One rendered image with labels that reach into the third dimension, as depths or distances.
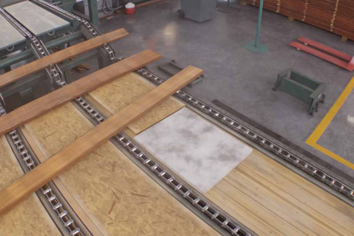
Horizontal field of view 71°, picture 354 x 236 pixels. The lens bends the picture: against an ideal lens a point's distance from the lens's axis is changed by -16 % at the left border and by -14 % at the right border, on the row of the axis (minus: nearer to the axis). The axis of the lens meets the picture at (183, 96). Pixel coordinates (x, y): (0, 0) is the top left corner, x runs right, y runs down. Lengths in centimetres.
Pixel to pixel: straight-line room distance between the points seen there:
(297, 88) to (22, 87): 319
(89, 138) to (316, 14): 573
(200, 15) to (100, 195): 483
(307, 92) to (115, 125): 257
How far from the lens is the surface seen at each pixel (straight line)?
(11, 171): 191
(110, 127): 190
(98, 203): 157
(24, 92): 282
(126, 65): 258
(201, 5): 582
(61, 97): 230
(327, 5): 656
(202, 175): 164
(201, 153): 175
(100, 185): 164
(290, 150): 191
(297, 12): 688
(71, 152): 180
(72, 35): 327
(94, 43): 298
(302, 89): 377
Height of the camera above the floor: 210
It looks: 35 degrees down
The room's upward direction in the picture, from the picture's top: 1 degrees clockwise
